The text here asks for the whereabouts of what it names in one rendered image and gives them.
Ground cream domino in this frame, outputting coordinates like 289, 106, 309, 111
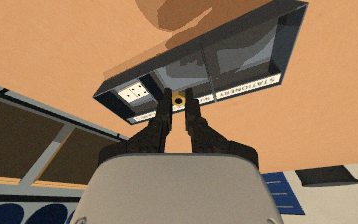
118, 81, 148, 102

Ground brass hex nut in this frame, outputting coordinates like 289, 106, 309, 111
172, 90, 185, 107

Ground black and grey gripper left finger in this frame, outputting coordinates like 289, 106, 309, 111
97, 88, 173, 168

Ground black rack of labelled bins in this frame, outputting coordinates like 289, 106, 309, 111
92, 0, 309, 126

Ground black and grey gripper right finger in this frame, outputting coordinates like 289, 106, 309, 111
185, 88, 259, 170

